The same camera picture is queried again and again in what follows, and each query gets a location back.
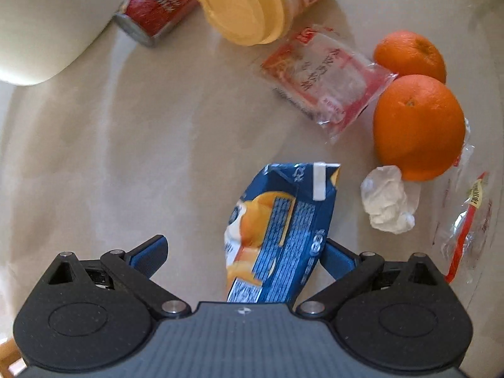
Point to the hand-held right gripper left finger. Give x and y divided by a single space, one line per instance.
151 254

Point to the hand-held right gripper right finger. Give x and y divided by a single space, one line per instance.
334 260

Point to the orange snack packet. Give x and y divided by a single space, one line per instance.
287 236

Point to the red white snack packet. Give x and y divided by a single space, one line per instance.
327 78

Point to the white plastic bin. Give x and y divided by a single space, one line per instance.
47 19

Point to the yellow lidded paper cup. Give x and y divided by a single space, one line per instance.
240 4

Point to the crumpled white tissue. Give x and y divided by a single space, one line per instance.
386 201

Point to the clear red striped wrapper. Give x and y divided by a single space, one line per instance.
468 220

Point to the large orange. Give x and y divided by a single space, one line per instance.
417 126

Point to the small orange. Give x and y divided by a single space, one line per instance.
409 53

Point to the red drink can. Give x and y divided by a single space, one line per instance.
157 8

